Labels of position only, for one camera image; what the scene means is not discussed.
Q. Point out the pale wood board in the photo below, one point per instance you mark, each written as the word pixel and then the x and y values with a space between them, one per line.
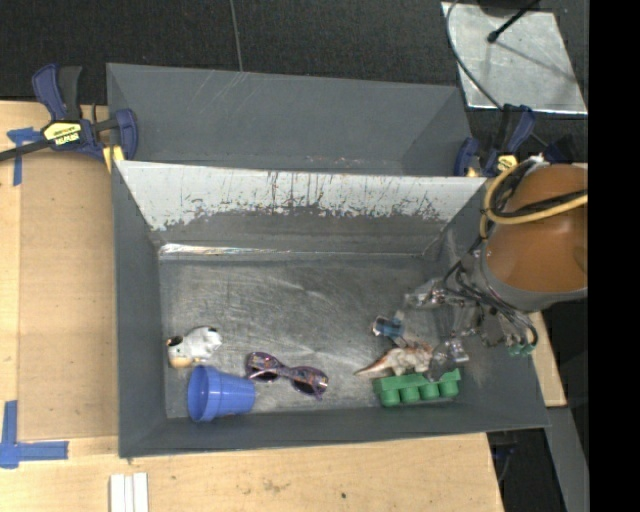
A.
pixel 65 300

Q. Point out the grey metal bin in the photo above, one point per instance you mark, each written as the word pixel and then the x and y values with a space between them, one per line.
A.
pixel 300 300

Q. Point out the purple sunglasses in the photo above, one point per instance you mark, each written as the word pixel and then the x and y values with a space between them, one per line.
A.
pixel 295 375

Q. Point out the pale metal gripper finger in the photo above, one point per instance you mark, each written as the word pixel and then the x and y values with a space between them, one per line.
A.
pixel 425 296
pixel 447 357

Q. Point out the white toy animal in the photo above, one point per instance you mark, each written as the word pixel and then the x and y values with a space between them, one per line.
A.
pixel 192 345

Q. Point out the blue plastic cup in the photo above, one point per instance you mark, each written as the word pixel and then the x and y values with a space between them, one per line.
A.
pixel 222 395

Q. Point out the white and brown toy dinosaur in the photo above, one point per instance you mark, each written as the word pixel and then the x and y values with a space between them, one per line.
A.
pixel 400 360

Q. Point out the green studded toy block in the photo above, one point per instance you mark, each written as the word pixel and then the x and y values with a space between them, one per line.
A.
pixel 415 391

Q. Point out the small blue and clear object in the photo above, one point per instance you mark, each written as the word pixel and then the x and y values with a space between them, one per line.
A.
pixel 390 327

